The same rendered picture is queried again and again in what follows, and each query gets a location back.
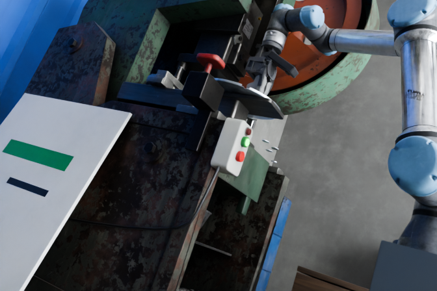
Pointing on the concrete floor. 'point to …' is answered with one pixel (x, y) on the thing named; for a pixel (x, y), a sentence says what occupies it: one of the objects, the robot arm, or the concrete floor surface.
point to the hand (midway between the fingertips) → (259, 100)
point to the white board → (46, 175)
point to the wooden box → (320, 282)
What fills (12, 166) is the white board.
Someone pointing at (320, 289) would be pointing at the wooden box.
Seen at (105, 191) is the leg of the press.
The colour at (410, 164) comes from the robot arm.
